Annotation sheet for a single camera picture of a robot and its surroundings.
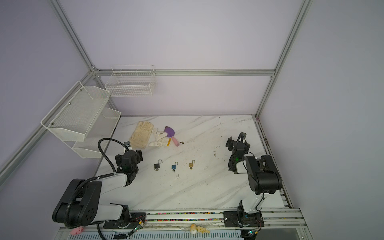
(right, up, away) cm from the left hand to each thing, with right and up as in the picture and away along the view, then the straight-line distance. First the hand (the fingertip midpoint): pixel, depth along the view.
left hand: (127, 153), depth 90 cm
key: (+18, -10, +1) cm, 20 cm away
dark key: (+28, -11, +1) cm, 30 cm away
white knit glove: (+16, +9, +16) cm, 24 cm away
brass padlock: (+39, -8, +3) cm, 40 cm away
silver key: (+39, -10, +2) cm, 40 cm away
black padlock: (+17, -9, +3) cm, 19 cm away
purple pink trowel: (+23, +11, +20) cm, 32 cm away
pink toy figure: (-14, -33, -21) cm, 42 cm away
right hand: (+69, +9, +5) cm, 70 cm away
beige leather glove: (+1, +9, +18) cm, 20 cm away
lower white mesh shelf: (-12, +5, -15) cm, 20 cm away
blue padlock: (+28, -9, +3) cm, 30 cm away
